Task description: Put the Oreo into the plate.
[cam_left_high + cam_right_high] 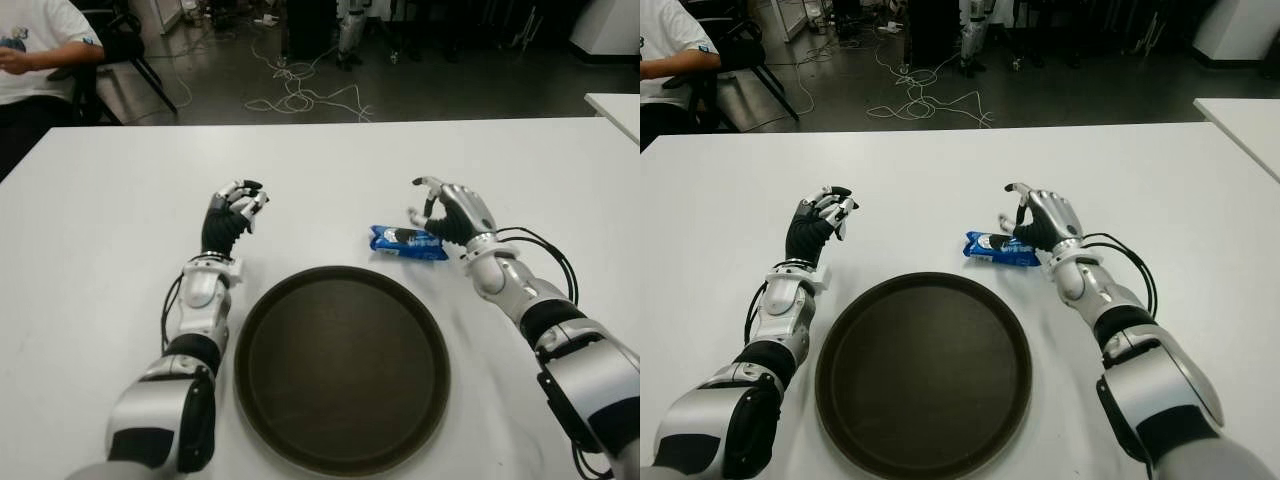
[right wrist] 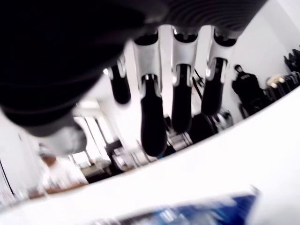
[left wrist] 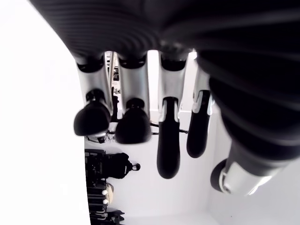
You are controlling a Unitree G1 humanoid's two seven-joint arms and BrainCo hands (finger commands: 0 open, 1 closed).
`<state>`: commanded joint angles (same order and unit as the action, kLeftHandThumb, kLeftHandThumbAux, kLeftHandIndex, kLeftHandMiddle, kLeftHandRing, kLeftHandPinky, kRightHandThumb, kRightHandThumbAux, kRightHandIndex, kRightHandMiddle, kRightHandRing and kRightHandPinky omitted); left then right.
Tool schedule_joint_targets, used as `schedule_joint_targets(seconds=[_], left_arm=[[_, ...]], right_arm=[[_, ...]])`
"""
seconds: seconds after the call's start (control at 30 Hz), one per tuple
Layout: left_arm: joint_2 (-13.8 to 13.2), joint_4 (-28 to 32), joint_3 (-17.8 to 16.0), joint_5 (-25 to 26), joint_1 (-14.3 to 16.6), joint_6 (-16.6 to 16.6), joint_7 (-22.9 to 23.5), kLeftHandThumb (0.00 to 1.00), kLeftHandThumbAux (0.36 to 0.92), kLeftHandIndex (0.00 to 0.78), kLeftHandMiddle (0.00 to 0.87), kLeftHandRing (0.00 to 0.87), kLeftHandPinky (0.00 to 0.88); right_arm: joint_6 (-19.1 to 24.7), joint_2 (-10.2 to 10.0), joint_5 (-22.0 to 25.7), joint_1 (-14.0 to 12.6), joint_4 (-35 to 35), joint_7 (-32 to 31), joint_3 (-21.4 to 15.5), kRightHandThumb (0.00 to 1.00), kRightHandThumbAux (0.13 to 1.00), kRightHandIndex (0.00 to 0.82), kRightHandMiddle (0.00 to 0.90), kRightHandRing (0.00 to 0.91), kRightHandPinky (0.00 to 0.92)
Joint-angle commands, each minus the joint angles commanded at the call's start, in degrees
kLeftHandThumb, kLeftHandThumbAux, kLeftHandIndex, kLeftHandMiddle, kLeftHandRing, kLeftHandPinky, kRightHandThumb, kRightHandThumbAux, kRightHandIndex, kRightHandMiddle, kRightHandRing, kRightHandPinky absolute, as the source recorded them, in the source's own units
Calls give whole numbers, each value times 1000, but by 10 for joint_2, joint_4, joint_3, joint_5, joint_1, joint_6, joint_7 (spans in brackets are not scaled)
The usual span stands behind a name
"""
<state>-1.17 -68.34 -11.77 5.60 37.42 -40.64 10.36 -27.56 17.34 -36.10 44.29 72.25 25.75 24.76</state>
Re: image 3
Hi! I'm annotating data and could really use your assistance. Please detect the white humanoid robot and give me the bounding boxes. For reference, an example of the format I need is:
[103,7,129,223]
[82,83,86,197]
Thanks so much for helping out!
[85,130,117,144]

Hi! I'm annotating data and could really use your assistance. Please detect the beige plush toy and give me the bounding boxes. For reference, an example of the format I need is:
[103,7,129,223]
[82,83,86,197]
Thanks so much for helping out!
[102,182,115,206]

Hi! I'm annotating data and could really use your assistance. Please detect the black stacked chairs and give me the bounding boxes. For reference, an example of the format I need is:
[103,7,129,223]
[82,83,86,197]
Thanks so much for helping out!
[84,149,106,187]

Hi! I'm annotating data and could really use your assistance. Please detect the black backpack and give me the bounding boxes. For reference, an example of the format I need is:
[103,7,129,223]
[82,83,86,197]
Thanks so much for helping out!
[104,152,141,180]

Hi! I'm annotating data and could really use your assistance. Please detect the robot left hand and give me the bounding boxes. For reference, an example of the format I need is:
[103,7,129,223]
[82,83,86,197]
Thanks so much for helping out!
[28,0,300,196]

